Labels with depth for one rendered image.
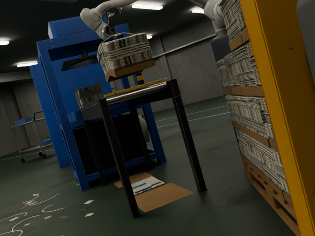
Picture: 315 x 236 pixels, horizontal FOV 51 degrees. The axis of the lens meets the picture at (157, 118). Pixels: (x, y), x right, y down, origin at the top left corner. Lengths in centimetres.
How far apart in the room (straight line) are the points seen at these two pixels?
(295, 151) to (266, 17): 20
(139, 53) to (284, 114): 178
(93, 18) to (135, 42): 56
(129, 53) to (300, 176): 179
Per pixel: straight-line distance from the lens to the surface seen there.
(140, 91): 226
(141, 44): 225
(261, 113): 148
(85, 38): 359
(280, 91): 53
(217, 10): 238
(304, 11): 45
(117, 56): 220
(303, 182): 56
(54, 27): 370
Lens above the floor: 73
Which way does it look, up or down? 4 degrees down
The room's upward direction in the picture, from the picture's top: 16 degrees counter-clockwise
